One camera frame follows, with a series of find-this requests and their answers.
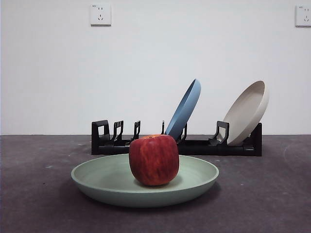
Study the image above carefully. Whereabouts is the blue plate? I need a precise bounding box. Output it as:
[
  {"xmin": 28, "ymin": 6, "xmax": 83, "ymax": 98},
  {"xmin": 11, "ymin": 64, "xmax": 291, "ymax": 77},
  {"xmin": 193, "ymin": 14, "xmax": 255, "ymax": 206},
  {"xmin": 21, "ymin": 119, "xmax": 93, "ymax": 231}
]
[{"xmin": 164, "ymin": 78, "xmax": 202, "ymax": 143}]

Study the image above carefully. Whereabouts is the red apple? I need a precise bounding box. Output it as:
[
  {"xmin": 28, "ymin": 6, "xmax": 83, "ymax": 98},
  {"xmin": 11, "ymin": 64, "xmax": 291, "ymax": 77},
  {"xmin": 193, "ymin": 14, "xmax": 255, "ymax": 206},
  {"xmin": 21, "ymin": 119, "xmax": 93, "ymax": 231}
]
[{"xmin": 128, "ymin": 134, "xmax": 180, "ymax": 187}]

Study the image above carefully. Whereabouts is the beige plate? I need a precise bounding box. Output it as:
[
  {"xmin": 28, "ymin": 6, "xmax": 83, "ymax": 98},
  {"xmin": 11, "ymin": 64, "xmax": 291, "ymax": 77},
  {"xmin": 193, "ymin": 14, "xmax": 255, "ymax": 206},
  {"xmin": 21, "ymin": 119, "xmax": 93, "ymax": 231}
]
[{"xmin": 220, "ymin": 80, "xmax": 270, "ymax": 147}]

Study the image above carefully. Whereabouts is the white wall power socket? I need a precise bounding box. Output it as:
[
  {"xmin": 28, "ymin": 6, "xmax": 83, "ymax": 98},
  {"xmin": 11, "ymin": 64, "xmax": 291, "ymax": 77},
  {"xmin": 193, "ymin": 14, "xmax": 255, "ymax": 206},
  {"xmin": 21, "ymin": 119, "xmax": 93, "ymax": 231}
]
[
  {"xmin": 90, "ymin": 2, "xmax": 112, "ymax": 27},
  {"xmin": 295, "ymin": 4, "xmax": 311, "ymax": 28}
]

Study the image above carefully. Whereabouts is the green plate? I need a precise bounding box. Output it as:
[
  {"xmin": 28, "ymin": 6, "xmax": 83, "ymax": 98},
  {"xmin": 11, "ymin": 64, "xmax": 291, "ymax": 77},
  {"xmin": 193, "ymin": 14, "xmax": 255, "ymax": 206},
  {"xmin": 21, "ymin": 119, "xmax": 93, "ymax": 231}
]
[{"xmin": 70, "ymin": 153, "xmax": 220, "ymax": 208}]

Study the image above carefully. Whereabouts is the black plate rack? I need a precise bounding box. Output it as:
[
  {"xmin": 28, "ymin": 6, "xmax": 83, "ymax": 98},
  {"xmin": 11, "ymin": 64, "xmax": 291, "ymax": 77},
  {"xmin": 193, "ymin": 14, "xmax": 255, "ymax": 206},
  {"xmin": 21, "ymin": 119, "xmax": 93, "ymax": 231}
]
[{"xmin": 91, "ymin": 119, "xmax": 263, "ymax": 157}]

